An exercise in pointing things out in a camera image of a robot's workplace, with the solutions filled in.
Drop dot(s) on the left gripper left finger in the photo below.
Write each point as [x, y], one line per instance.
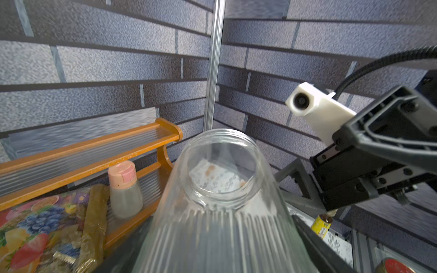
[125, 256]

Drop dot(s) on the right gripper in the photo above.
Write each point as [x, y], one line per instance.
[390, 146]

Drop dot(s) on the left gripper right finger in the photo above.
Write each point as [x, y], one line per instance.
[322, 256]

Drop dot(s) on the glass jar beige lid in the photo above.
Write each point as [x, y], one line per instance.
[222, 212]

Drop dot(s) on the floral table mat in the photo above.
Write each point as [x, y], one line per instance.
[336, 242]

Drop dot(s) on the yellow oil bottle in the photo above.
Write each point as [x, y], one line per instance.
[322, 223]

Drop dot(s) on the pink lidded plastic cup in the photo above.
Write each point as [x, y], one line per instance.
[126, 198]

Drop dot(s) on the colourful candy bag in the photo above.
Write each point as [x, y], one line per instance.
[57, 234]

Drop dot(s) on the red round tin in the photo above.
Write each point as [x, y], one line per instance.
[390, 265]

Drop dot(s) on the wooden two-tier shelf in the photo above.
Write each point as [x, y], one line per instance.
[27, 178]

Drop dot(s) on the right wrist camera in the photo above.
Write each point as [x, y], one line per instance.
[321, 112]

